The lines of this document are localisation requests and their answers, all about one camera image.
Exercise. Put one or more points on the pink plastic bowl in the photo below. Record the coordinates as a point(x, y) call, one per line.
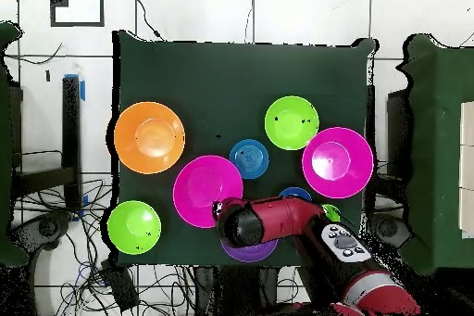
point(200, 190)
point(337, 162)

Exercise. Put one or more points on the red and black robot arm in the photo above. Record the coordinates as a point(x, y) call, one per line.
point(281, 216)

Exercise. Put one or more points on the light blue plastic bowl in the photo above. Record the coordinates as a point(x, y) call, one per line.
point(249, 159)

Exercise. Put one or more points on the green plastic bowl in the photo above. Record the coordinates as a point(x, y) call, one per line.
point(291, 122)
point(134, 227)

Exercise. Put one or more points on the dark blue plastic bowl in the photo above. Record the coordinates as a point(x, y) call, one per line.
point(295, 193)

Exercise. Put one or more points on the dark green table cloth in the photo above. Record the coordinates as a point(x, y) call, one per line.
point(222, 82)

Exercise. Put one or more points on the orange plastic bowl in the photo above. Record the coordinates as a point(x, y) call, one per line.
point(149, 137)

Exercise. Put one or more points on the purple plastic bowl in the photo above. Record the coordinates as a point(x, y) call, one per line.
point(250, 253)

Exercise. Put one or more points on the green plastic cup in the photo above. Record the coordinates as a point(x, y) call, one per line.
point(331, 213)

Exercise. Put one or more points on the black power adapter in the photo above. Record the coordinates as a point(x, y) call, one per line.
point(120, 286)

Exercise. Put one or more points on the green cloth side table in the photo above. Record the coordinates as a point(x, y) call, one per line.
point(4, 145)
point(433, 145)

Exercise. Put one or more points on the beige boxes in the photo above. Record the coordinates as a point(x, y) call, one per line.
point(467, 167)

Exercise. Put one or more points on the black upright post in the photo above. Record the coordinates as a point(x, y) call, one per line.
point(72, 127)

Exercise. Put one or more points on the black pedestal leg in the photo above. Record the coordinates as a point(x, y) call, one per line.
point(390, 229)
point(48, 227)

